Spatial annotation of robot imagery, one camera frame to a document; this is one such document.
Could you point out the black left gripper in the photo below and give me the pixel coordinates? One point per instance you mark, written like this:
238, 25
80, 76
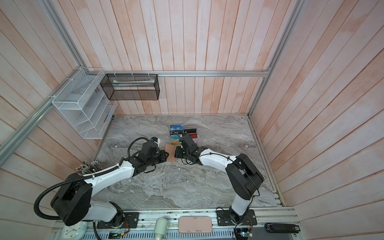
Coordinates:
164, 155

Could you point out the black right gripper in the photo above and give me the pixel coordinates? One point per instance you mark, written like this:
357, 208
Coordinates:
178, 150

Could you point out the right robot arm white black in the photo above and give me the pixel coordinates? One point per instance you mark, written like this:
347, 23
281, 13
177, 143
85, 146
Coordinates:
244, 176

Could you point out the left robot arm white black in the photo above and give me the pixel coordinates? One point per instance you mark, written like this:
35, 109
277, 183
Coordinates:
73, 201

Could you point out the gold credit card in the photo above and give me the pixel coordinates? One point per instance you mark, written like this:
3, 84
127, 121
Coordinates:
175, 142

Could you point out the red credit card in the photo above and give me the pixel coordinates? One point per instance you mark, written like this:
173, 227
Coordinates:
194, 136

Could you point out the teal credit card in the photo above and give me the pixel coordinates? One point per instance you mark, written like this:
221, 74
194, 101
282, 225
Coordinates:
175, 137

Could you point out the black credit card right column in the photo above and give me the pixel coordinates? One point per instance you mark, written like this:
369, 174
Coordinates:
190, 131

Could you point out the black credit card column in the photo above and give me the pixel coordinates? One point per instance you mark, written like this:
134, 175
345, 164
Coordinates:
190, 131
176, 132

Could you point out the black credit card left column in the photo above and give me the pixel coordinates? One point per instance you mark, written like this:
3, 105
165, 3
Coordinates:
176, 132

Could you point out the pink rectangular case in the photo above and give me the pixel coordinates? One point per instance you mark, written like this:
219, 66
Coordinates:
194, 224

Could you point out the bundle of coloured pens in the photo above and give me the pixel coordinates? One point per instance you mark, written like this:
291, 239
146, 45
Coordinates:
88, 168

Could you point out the black mesh basket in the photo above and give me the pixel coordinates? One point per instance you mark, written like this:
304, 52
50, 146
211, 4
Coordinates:
131, 87

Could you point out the white analog clock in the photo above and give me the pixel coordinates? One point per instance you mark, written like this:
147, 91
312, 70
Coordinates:
74, 232

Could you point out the black stapler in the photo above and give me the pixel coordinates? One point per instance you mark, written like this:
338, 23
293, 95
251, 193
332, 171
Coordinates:
279, 228

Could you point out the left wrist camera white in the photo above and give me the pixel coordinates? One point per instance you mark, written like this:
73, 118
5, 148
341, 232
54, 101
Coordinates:
156, 140

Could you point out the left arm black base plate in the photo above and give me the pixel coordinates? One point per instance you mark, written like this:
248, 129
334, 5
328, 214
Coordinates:
127, 220

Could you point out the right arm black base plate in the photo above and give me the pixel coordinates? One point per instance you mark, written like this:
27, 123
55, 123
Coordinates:
230, 218

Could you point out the white wire mesh shelf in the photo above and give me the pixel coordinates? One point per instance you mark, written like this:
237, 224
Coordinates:
84, 104

